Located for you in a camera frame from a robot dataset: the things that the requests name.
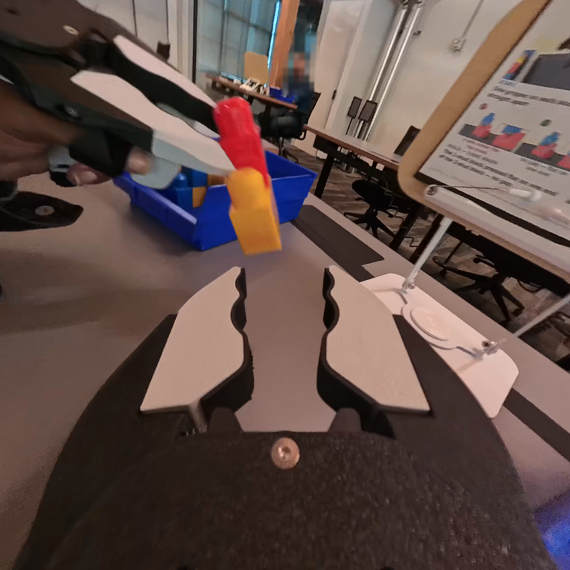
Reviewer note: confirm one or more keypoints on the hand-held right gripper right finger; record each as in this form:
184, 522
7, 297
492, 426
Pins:
374, 356

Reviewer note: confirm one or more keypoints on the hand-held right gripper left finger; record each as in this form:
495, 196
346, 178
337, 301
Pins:
200, 356

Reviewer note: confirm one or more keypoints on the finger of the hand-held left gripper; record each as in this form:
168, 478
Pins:
133, 107
164, 71

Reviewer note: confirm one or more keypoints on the red single-stud block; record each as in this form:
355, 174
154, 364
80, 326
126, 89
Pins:
242, 138

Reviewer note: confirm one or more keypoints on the group of assorted toy blocks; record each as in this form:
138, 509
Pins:
198, 196

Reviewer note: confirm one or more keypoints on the blue object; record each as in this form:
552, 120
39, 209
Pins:
213, 231

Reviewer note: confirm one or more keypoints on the yellow two-stud block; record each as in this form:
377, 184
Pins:
256, 218

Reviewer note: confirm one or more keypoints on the person's left hand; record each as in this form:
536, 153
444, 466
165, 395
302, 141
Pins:
26, 138

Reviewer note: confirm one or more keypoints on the grey wood-edged desk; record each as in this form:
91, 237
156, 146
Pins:
352, 142
249, 91

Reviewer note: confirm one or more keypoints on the beige divider panel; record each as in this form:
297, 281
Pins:
256, 67

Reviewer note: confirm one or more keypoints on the small blue bin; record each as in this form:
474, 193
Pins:
278, 94

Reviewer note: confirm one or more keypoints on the wooden pillar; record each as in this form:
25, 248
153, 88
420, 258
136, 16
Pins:
285, 35

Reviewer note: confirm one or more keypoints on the black office chair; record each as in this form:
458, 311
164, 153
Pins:
490, 276
378, 196
285, 133

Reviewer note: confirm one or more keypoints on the black sign stand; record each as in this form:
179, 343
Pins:
355, 107
368, 111

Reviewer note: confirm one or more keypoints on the printed instruction sheet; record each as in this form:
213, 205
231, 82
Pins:
512, 111

